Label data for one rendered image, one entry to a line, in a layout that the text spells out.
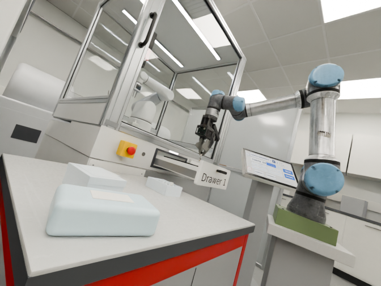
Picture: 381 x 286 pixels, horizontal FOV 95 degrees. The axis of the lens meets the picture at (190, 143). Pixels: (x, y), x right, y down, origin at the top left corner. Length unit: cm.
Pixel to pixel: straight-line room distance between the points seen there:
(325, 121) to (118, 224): 80
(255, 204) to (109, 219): 154
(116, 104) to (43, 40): 340
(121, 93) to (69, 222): 69
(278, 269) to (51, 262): 82
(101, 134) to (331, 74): 98
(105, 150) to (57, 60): 339
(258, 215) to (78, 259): 162
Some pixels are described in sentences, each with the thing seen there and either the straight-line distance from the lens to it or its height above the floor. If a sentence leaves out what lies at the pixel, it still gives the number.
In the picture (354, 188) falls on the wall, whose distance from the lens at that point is 436.
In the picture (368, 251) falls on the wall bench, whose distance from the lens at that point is 365.
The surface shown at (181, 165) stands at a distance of 88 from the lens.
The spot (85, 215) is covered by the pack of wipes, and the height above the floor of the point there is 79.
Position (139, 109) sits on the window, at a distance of 95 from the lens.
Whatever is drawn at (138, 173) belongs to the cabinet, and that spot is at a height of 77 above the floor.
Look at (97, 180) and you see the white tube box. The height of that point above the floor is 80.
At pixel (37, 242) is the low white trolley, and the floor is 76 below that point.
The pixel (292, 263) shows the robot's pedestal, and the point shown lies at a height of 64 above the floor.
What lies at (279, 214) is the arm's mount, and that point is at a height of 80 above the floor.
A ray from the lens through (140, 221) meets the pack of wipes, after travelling 31.
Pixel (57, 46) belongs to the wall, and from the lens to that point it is 422.
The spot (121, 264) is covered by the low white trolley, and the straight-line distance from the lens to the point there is 29.
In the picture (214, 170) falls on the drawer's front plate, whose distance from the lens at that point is 87.
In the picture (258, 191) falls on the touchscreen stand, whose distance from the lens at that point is 173.
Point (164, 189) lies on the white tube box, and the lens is 66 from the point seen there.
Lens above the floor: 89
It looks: 7 degrees up
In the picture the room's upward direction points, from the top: 17 degrees clockwise
